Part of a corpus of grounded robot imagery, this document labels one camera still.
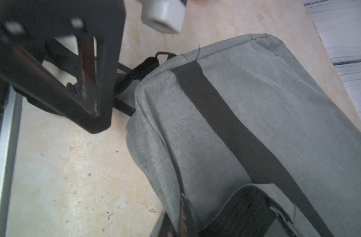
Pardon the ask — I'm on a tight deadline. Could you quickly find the grey laptop bag with strap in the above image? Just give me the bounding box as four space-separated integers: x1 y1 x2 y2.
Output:
113 34 361 237

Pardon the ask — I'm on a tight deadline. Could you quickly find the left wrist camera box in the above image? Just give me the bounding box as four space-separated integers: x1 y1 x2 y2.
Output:
138 0 187 34

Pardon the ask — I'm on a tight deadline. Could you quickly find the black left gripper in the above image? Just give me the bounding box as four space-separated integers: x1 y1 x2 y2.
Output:
0 1 126 134

